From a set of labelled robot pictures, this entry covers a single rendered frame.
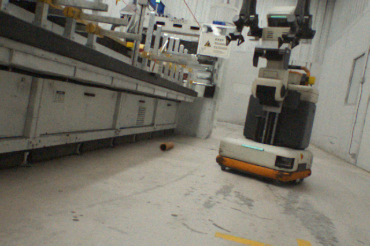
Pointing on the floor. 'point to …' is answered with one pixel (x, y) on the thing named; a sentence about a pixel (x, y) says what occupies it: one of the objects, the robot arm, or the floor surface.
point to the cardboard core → (166, 145)
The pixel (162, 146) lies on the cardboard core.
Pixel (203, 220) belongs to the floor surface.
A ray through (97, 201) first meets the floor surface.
